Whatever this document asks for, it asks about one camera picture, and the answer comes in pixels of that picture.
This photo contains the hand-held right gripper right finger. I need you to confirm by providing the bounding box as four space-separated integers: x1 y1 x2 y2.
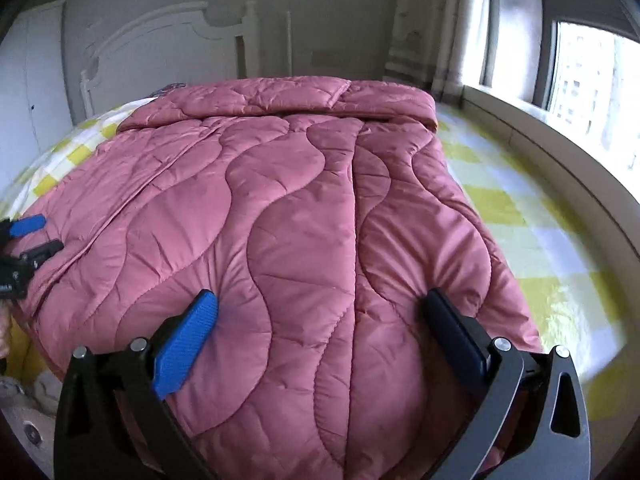
421 287 592 480

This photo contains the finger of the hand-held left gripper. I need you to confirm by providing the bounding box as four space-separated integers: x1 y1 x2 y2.
0 213 47 242
19 239 66 268

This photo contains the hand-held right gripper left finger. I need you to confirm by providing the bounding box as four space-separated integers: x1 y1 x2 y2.
52 289 219 480

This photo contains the pink quilted jacket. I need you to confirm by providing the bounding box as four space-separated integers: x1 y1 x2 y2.
19 76 545 480

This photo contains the person's left hand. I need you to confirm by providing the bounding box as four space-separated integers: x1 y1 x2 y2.
0 304 13 362

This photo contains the yellow checked blanket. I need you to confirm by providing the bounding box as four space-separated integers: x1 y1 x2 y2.
0 97 640 426

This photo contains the white wardrobe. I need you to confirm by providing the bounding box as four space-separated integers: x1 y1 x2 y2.
0 0 76 198

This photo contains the patterned round pillow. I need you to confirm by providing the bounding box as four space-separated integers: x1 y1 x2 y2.
149 81 188 97

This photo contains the white bed headboard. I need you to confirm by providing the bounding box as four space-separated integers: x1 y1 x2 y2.
79 0 262 117

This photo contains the dark framed window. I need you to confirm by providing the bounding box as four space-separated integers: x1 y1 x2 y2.
480 0 640 191

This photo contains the patterned beige curtain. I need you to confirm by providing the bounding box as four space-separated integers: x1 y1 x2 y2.
384 0 493 103

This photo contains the thin white pole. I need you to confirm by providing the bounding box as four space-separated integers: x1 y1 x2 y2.
284 10 295 80

